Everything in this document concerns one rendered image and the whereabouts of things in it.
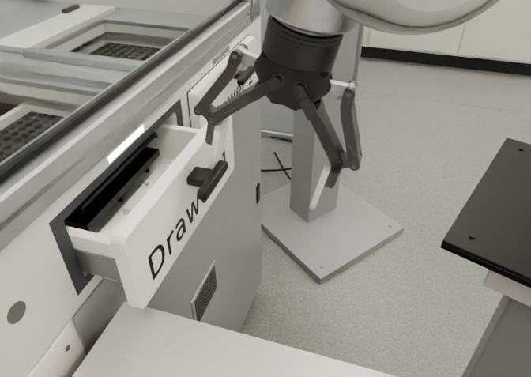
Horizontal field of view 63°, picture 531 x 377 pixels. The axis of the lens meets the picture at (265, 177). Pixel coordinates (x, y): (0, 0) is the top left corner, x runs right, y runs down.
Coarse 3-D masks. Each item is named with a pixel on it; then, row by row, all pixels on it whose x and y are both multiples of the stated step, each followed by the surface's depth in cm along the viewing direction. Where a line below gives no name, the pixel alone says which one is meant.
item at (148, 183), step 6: (156, 168) 65; (162, 168) 65; (156, 174) 64; (150, 180) 62; (156, 180) 63; (144, 186) 61; (150, 186) 61; (138, 192) 60; (144, 192) 60; (132, 198) 59; (138, 198) 59; (126, 204) 58; (132, 204) 58; (126, 210) 58
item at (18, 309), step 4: (16, 304) 41; (20, 304) 41; (24, 304) 42; (12, 308) 40; (16, 308) 41; (20, 308) 41; (24, 308) 42; (8, 312) 40; (12, 312) 41; (16, 312) 41; (20, 312) 42; (24, 312) 42; (8, 316) 40; (12, 316) 41; (16, 316) 41; (20, 316) 42; (8, 320) 40; (12, 320) 41; (16, 320) 41
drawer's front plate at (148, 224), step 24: (192, 144) 55; (168, 168) 51; (192, 168) 54; (168, 192) 49; (192, 192) 55; (216, 192) 64; (144, 216) 44; (168, 216) 50; (120, 240) 42; (144, 240) 45; (120, 264) 44; (144, 264) 46; (168, 264) 52; (144, 288) 47
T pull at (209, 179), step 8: (200, 168) 54; (208, 168) 54; (216, 168) 54; (224, 168) 55; (192, 176) 53; (200, 176) 53; (208, 176) 52; (216, 176) 53; (192, 184) 53; (200, 184) 52; (208, 184) 51; (216, 184) 53; (200, 192) 50; (208, 192) 51
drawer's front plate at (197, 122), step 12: (252, 36) 89; (252, 48) 89; (216, 72) 74; (204, 84) 70; (228, 84) 79; (252, 84) 93; (192, 96) 68; (192, 108) 69; (192, 120) 70; (204, 120) 71
